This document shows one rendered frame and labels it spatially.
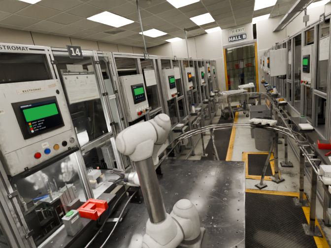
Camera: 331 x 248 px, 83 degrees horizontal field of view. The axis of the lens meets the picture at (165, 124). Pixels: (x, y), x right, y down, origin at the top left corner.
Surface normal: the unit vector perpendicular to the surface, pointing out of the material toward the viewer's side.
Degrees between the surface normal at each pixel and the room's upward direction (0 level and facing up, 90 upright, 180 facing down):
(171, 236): 81
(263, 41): 90
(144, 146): 90
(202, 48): 90
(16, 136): 90
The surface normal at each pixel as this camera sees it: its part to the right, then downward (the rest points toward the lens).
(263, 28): -0.38, 0.29
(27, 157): 0.91, -0.05
